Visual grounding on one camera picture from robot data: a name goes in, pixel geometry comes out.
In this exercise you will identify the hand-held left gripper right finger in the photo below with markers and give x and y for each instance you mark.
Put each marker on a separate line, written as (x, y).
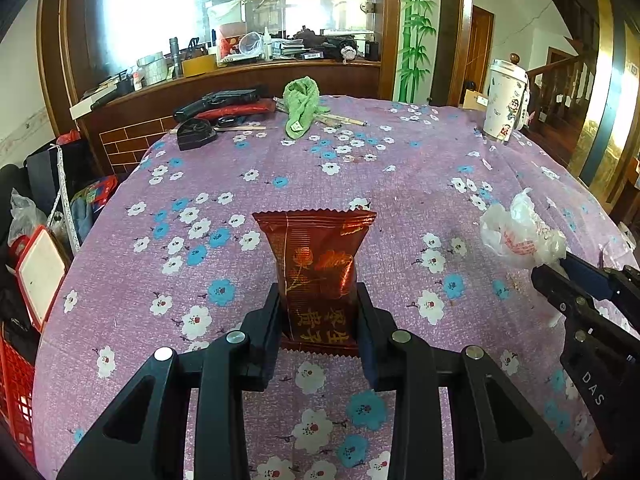
(372, 347)

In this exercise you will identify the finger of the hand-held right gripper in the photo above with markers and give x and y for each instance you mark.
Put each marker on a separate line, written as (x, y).
(555, 287)
(587, 275)

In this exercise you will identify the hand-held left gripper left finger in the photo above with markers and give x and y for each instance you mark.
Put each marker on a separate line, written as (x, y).
(265, 342)

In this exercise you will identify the plastic bag red print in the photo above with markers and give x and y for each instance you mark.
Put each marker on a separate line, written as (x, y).
(520, 235)

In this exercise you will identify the red brown snack packet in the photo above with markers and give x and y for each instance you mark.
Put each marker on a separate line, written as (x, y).
(315, 270)

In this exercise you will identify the red plastic basket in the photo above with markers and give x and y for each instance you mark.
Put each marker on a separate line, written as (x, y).
(17, 395)

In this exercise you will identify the purple floral tablecloth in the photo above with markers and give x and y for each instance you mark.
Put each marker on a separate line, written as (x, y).
(200, 200)

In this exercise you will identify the wooden stair railing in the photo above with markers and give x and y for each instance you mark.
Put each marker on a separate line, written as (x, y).
(555, 100)

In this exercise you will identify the white cartoon print cup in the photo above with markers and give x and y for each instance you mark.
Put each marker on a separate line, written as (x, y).
(502, 102)

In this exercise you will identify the wooden chopsticks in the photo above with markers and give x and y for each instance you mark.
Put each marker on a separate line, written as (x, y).
(345, 119)

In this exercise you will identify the red framed white board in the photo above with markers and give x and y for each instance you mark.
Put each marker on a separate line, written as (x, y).
(40, 275)

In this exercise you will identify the green cloth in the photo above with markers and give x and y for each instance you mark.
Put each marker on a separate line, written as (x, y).
(302, 105)

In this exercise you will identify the wooden door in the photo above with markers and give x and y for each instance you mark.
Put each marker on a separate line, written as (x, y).
(480, 55)

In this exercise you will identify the black toy pistol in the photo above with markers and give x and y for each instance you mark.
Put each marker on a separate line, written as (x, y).
(220, 100)

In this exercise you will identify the green bamboo wall painting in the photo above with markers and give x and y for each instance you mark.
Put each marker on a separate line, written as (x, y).
(415, 25)

